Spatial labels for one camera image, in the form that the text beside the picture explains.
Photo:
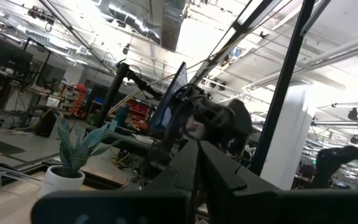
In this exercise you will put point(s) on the black background monitor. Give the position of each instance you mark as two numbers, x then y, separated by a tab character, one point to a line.
9	56

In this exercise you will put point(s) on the clear plastic bin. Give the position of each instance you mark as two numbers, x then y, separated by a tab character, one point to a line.
11	186

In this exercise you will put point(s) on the teal box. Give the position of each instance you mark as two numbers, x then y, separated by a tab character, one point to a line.
122	115

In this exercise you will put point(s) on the grey desk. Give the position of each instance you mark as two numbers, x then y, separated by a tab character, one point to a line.
126	140

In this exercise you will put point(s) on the black floor box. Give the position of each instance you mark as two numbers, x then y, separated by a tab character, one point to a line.
46	124

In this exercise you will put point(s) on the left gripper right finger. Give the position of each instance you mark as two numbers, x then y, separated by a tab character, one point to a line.
222	180

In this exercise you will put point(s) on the red tool cabinet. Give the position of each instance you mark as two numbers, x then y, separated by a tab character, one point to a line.
138	109

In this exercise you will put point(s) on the blue screen monitor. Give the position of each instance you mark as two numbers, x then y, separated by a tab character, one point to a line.
169	99

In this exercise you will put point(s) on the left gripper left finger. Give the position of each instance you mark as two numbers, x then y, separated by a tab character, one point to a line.
179	177

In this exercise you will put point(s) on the black background robot arm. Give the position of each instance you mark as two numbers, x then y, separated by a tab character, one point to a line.
331	161

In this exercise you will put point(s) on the red rack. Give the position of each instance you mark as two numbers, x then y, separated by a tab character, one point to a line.
80	99

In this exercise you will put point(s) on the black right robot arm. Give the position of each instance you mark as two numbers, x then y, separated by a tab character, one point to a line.
216	118

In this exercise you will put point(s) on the green plant in white pot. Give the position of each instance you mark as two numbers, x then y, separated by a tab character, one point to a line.
64	183

